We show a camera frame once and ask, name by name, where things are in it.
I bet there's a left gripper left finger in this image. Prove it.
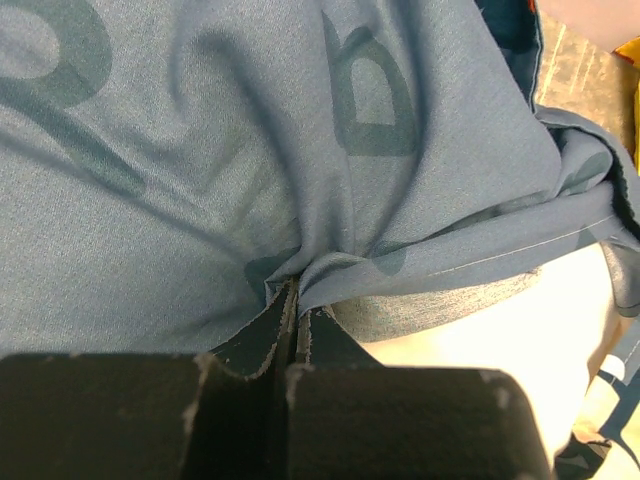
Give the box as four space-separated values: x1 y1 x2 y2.
1 283 297 479

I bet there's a yellow car print pillow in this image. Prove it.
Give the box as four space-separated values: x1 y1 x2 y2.
614 37 640 172

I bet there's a white pillow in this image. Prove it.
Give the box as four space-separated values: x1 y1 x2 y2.
357 239 626 471

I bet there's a blue cartoon pillowcase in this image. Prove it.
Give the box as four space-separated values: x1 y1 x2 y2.
1 1 639 354

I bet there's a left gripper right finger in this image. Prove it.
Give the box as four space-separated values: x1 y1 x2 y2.
286 308 552 479

